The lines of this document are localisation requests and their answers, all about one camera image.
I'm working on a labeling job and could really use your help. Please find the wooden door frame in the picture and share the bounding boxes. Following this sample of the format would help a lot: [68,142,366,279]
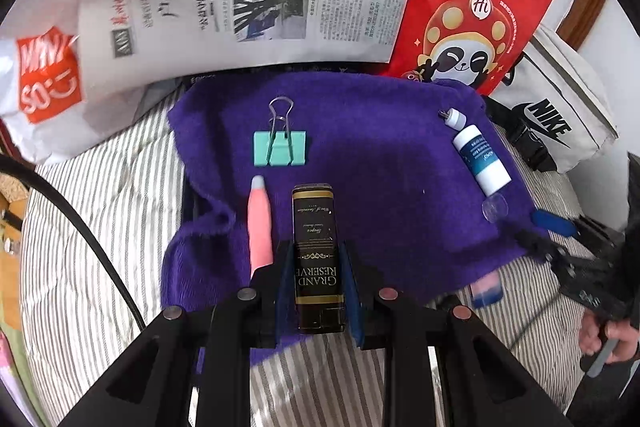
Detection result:
[560,0,612,52]

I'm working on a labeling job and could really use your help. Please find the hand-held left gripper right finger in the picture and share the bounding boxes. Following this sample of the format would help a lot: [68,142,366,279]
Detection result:
[340,242,573,427]

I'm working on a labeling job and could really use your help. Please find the striped bed sheet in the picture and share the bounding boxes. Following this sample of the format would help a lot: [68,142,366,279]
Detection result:
[0,82,626,427]

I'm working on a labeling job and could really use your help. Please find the patterned flat box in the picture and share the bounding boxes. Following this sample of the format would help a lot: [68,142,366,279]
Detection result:
[0,172,31,204]

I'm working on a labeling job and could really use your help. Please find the purple towel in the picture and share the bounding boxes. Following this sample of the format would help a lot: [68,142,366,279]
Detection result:
[161,69,551,368]

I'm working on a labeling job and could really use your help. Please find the clear plastic cap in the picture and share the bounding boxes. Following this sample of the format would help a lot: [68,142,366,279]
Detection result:
[481,194,511,222]

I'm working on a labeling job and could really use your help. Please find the green binder clip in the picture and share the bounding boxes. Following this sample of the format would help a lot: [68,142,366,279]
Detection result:
[253,97,307,168]

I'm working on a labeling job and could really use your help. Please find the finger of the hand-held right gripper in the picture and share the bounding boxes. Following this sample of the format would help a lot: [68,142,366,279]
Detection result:
[530,208,616,258]
[515,229,576,278]

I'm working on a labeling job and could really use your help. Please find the white charger plug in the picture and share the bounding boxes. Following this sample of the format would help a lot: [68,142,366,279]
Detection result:
[438,108,468,132]

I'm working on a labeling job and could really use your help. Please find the person's right hand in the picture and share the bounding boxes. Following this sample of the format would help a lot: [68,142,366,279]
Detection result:
[579,312,640,373]

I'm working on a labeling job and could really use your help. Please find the white waist bag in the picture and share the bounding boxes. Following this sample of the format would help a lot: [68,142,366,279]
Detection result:
[482,24,621,175]

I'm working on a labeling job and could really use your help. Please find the pink pen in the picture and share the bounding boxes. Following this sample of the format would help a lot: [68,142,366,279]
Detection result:
[247,175,275,273]

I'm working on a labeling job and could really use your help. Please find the colourful patterned cloth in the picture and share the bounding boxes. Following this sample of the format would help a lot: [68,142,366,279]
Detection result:
[0,297,38,413]

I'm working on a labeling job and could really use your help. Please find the white and blue bottle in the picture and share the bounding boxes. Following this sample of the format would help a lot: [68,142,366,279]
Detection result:
[452,127,512,196]

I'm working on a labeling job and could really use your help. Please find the black cable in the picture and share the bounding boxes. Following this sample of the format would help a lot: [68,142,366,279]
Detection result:
[0,154,151,328]

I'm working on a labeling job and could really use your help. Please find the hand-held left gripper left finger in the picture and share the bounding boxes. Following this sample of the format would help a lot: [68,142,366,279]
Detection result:
[60,239,301,427]

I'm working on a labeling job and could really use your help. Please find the black and gold box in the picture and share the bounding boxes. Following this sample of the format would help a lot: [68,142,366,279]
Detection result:
[291,183,348,335]

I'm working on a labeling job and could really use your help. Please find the white plastic shopping bag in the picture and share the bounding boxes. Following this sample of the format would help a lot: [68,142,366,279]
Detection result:
[0,0,173,165]

